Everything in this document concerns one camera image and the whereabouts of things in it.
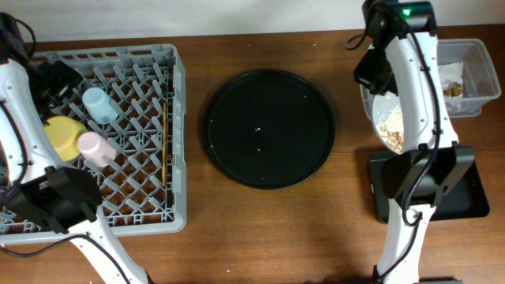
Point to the yellow plastic bowl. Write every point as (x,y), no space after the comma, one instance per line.
(63,133)

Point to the wooden chopstick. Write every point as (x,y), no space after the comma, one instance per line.
(164,144)

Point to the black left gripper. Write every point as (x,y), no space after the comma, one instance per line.
(65,77)

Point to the light blue plastic cup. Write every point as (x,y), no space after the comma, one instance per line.
(97,104)

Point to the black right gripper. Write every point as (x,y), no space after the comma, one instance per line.
(360,75)

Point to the pink plastic cup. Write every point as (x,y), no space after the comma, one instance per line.
(95,149)

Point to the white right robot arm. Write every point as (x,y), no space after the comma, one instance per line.
(403,60)

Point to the black rectangular tray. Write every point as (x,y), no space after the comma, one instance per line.
(461,197)

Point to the grey plate with food scraps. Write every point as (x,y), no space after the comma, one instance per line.
(388,121)

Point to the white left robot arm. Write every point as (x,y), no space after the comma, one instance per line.
(42,188)

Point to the brown snack wrapper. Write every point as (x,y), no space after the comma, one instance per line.
(452,90)

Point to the grey plastic dishwasher rack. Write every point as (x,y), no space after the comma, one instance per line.
(138,80)

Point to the white paper napkin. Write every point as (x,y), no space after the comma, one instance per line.
(448,74)

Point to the clear plastic waste bin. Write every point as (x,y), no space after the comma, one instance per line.
(480,83)

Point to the round black tray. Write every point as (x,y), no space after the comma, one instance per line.
(268,129)

